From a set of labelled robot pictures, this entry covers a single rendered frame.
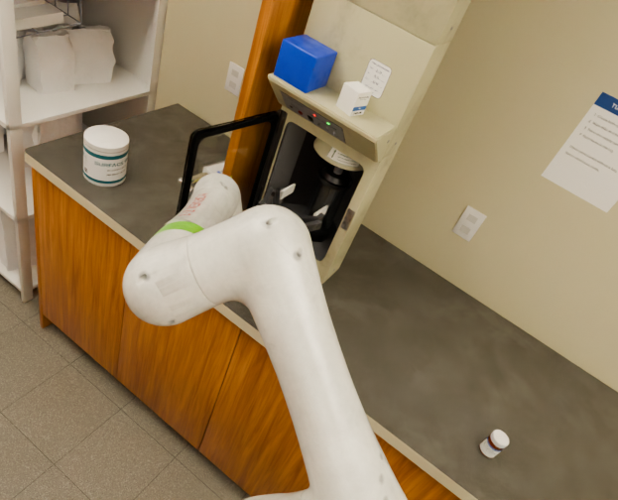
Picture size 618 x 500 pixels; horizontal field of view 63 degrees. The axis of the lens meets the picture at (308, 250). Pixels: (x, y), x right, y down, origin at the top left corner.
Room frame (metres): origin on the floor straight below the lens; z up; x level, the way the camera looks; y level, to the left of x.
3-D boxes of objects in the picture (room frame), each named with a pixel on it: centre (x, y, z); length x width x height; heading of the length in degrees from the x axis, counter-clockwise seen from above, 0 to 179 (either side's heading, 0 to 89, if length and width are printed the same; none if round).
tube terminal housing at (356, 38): (1.34, 0.03, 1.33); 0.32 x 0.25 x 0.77; 72
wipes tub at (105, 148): (1.24, 0.71, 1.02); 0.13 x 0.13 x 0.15
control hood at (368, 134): (1.17, 0.09, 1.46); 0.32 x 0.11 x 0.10; 72
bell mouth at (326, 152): (1.31, 0.02, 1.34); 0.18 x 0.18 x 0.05
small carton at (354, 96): (1.15, 0.04, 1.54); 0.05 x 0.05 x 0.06; 57
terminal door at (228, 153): (1.11, 0.28, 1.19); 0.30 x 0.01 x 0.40; 154
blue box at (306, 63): (1.20, 0.18, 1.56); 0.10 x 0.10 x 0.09; 72
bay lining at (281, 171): (1.34, 0.03, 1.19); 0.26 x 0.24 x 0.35; 72
